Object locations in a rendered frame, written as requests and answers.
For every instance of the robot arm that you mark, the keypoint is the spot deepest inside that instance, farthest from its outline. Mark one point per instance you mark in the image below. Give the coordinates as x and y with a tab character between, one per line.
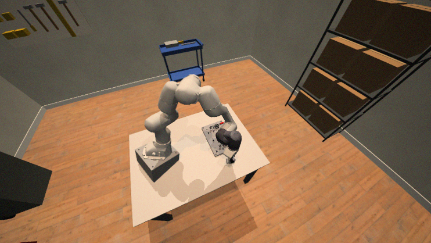
188	92

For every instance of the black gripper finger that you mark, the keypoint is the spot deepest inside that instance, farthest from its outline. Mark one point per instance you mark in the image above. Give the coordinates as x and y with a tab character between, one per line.
232	160

